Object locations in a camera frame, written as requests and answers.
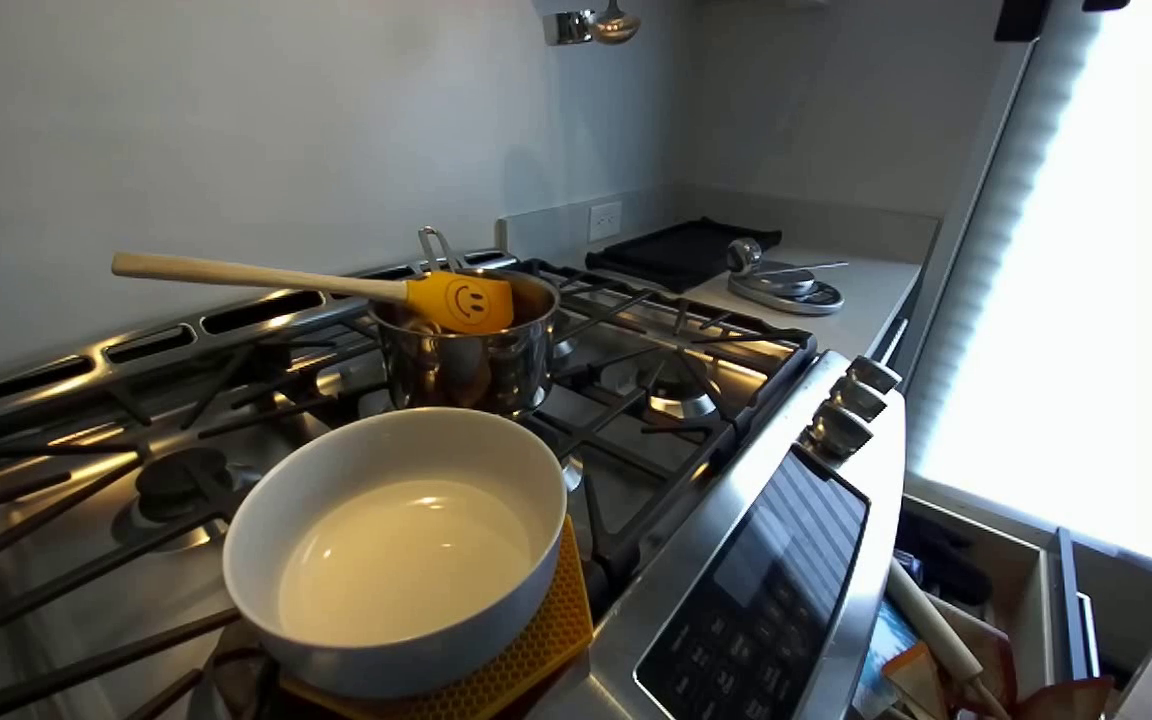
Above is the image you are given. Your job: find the silver stove knob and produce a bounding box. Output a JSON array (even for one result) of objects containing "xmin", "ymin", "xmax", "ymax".
[
  {"xmin": 852, "ymin": 352, "xmax": 906, "ymax": 396},
  {"xmin": 801, "ymin": 400, "xmax": 873, "ymax": 468},
  {"xmin": 830, "ymin": 371, "xmax": 891, "ymax": 424}
]

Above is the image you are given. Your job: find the black griddle tray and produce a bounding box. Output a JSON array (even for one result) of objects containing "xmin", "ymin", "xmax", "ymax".
[{"xmin": 586, "ymin": 215, "xmax": 789, "ymax": 295}]

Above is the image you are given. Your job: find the yellow smiley spatula wooden handle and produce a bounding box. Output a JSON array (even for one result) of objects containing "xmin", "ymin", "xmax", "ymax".
[{"xmin": 107, "ymin": 248, "xmax": 520, "ymax": 338}]

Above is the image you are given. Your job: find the yellow silicone trivet mat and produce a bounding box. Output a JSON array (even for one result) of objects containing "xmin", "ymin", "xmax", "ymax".
[{"xmin": 271, "ymin": 515, "xmax": 602, "ymax": 720}]

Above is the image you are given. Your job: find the white ceramic bowl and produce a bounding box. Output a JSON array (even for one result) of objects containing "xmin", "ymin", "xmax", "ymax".
[{"xmin": 219, "ymin": 405, "xmax": 574, "ymax": 706}]

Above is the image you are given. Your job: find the white wall outlet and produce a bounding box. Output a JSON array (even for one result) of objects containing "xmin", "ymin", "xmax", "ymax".
[{"xmin": 586, "ymin": 195, "xmax": 626, "ymax": 245}]

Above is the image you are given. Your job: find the silver metal pot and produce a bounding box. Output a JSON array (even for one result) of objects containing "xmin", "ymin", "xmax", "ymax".
[{"xmin": 371, "ymin": 223, "xmax": 566, "ymax": 415}]

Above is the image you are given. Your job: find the white cylindrical stick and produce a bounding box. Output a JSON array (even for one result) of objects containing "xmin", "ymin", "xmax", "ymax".
[{"xmin": 884, "ymin": 556, "xmax": 1017, "ymax": 720}]

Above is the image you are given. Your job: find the stainless steel gas stove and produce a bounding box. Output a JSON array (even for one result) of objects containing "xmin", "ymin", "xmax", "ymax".
[{"xmin": 0, "ymin": 245, "xmax": 912, "ymax": 720}]

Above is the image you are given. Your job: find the white window blind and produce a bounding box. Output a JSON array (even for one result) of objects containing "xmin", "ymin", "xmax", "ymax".
[{"xmin": 895, "ymin": 0, "xmax": 1152, "ymax": 577}]

